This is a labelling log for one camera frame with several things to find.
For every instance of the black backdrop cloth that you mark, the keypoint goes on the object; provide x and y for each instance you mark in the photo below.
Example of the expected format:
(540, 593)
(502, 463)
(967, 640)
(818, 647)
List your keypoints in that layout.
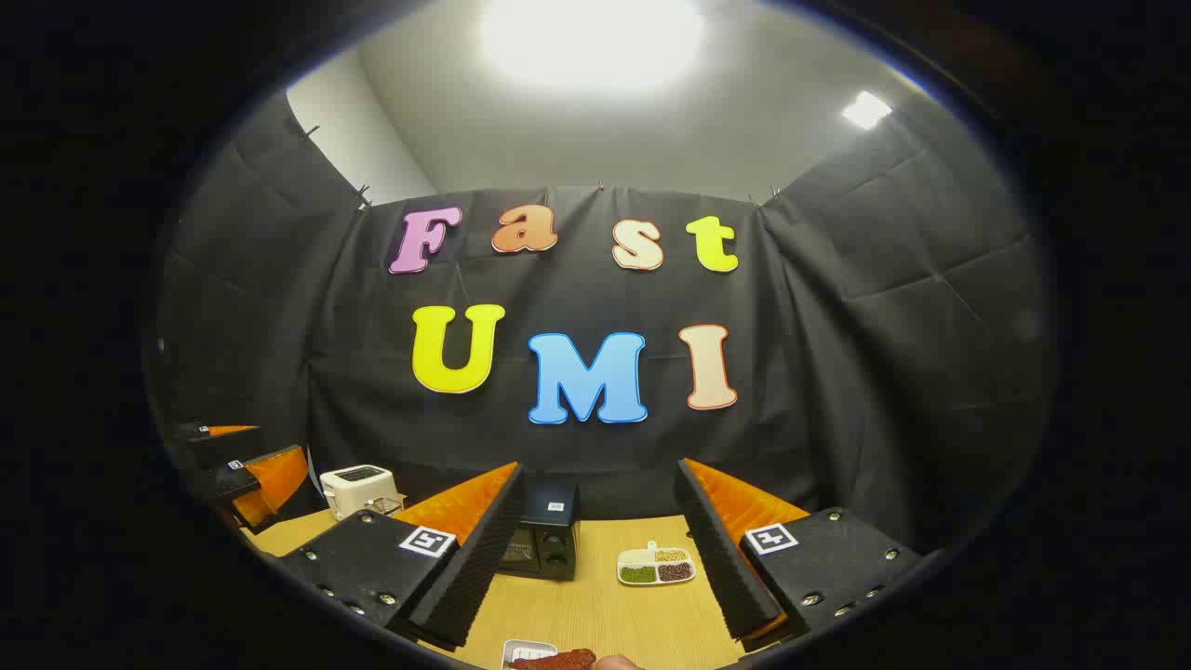
(837, 372)

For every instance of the large ceiling light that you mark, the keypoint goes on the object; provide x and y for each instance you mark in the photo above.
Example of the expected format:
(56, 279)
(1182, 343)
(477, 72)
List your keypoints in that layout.
(591, 37)

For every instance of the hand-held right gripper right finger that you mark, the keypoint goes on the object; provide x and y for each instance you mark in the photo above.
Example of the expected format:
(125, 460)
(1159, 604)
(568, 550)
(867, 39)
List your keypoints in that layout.
(721, 558)

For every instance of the black electric oven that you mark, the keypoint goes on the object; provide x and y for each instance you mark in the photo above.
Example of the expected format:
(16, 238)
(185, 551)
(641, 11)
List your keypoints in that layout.
(549, 530)

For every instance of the white divided dish of beans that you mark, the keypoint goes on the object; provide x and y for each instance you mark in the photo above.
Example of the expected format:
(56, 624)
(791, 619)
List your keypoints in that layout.
(656, 566)

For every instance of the small ceiling light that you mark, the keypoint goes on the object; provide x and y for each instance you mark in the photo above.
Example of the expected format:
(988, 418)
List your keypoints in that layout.
(866, 110)

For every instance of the white plate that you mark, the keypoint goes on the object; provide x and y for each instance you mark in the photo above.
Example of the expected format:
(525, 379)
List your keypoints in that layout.
(521, 648)

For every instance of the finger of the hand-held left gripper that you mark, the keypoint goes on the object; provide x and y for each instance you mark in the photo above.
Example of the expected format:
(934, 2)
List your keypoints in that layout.
(200, 445)
(237, 479)

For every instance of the white toaster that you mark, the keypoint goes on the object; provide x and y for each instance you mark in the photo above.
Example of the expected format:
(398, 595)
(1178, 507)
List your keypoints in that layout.
(358, 489)

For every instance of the red cooked meat piece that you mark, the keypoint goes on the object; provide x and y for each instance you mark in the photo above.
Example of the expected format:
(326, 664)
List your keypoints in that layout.
(558, 662)

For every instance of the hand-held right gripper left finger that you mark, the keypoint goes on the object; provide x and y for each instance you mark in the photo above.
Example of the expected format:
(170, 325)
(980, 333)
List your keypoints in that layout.
(475, 558)

